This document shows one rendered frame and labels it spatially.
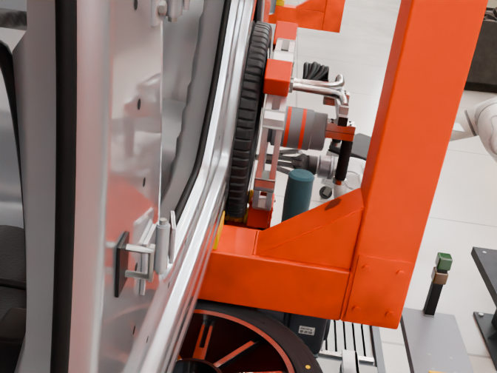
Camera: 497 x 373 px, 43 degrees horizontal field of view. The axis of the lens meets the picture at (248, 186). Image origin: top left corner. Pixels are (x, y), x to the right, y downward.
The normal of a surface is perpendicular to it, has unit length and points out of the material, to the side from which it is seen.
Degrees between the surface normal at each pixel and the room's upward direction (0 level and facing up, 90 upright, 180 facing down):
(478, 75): 90
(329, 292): 90
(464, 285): 0
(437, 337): 0
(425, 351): 0
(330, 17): 90
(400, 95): 90
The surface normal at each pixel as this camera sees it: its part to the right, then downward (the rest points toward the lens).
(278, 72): 0.02, -0.34
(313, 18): -0.09, 0.42
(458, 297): 0.12, -0.90
